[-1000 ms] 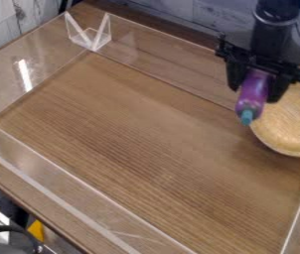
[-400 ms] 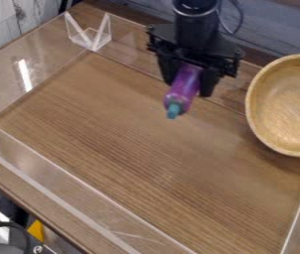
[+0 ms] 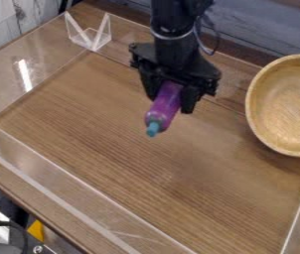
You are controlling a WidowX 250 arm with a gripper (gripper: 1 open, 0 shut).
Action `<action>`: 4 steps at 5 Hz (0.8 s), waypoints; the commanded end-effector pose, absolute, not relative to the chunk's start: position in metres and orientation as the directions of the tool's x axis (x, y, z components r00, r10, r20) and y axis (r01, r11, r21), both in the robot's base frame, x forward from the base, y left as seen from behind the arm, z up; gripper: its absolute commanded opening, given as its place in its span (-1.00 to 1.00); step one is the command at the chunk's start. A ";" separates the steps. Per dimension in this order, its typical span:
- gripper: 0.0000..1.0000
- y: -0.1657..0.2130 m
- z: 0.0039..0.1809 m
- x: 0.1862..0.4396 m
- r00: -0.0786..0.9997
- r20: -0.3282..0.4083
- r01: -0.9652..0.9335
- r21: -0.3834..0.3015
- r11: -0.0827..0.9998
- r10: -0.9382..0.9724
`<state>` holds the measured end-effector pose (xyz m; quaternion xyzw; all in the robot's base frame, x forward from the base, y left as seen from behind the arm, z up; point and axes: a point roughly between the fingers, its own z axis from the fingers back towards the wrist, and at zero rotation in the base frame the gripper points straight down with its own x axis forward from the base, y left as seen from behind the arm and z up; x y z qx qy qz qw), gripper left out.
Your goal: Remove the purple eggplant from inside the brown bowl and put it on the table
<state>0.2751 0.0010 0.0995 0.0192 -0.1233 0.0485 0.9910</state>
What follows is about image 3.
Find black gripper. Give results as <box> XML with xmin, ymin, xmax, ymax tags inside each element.
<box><xmin>129</xmin><ymin>43</ymin><xmax>223</xmax><ymax>114</ymax></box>

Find purple toy eggplant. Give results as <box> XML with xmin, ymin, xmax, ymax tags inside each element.
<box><xmin>145</xmin><ymin>81</ymin><xmax>184</xmax><ymax>137</ymax></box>

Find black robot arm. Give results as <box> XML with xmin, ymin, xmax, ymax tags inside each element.
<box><xmin>129</xmin><ymin>0</ymin><xmax>223</xmax><ymax>114</ymax></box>

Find brown wooden bowl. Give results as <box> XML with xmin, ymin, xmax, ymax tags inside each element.
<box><xmin>246</xmin><ymin>54</ymin><xmax>300</xmax><ymax>158</ymax></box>

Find clear acrylic tray walls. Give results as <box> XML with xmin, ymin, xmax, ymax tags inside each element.
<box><xmin>0</xmin><ymin>4</ymin><xmax>300</xmax><ymax>254</ymax></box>

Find yellow object under table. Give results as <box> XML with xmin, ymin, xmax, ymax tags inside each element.
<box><xmin>29</xmin><ymin>220</ymin><xmax>46</xmax><ymax>241</ymax></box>

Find clear acrylic corner bracket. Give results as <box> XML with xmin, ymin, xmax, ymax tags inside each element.
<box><xmin>65</xmin><ymin>12</ymin><xmax>112</xmax><ymax>52</ymax></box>

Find black cable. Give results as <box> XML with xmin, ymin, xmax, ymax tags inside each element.
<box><xmin>0</xmin><ymin>220</ymin><xmax>29</xmax><ymax>254</ymax></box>

